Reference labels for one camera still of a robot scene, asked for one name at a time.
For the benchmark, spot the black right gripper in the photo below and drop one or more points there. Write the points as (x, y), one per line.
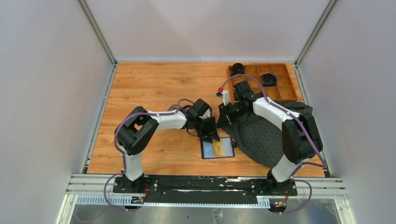
(225, 117)

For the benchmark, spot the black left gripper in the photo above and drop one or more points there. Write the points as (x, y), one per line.
(210, 131)

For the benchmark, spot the black card holder wallet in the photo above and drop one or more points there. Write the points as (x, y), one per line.
(212, 149)

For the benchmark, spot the pink oval card tray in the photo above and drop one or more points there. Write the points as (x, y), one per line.
(175, 107)

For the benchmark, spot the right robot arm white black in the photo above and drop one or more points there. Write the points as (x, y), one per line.
(243, 91)

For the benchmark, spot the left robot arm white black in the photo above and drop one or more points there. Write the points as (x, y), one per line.
(134, 133)

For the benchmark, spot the dark grey dotted cloth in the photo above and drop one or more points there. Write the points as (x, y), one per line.
(275, 136)

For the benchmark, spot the black rolled belt top left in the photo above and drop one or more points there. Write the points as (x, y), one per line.
(237, 69)

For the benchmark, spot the black rolled belt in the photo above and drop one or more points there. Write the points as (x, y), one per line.
(269, 80)
(237, 69)

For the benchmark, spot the black rolled belt middle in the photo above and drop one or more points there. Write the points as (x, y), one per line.
(269, 80)

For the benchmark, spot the wooden compartment tray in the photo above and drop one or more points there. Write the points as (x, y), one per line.
(278, 80)

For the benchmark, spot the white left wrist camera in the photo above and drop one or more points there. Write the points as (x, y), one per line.
(207, 114)

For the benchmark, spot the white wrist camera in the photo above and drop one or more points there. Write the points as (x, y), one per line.
(224, 95)
(207, 114)

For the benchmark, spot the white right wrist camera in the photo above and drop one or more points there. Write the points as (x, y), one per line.
(224, 95)

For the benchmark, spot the aluminium frame rail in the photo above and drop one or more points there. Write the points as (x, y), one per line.
(93, 184)

